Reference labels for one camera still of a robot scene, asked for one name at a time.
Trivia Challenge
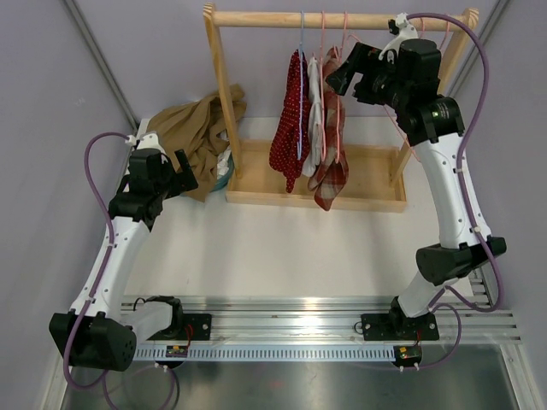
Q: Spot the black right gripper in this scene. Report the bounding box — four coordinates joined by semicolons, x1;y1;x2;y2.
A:
326;43;410;112

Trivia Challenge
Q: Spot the tan skirt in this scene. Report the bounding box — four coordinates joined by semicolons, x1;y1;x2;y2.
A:
147;91;229;202

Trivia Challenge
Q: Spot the small white skirt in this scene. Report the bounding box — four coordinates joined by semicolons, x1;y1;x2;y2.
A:
302;57;324;177

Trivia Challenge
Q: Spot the red plaid skirt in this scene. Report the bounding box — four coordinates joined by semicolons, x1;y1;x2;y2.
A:
308;46;350;211

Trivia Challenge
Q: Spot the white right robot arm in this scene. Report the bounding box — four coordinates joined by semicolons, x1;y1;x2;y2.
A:
326;38;507;342

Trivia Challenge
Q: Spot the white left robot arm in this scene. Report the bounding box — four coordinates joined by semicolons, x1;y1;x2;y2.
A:
49;149;212;372

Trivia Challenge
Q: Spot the red polka dot skirt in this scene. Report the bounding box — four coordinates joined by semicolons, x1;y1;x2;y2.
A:
268;50;310;193

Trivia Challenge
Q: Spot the teal plastic bin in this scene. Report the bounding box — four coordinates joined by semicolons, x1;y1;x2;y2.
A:
211;159;235;192

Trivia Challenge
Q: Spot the wooden clothes rack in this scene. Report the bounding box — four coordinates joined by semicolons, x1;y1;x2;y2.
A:
203;2;479;214

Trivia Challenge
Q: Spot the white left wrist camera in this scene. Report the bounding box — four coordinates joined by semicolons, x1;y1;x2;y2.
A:
125;132;165;154

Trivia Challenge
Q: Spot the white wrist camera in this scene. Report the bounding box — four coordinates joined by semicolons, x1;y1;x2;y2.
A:
379;13;419;62
125;132;165;154

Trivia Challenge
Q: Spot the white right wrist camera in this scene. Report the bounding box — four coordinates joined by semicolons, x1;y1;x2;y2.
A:
379;13;419;62

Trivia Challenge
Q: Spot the blue wire hanger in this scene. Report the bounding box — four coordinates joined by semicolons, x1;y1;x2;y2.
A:
297;10;305;160

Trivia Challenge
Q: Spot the slotted cable duct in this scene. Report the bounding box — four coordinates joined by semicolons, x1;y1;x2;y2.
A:
134;344;395;362

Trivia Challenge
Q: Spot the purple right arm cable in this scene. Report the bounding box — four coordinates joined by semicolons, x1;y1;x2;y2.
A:
354;12;505;371

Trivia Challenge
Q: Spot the aluminium frame rail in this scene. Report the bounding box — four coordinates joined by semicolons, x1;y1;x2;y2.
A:
63;0;522;347

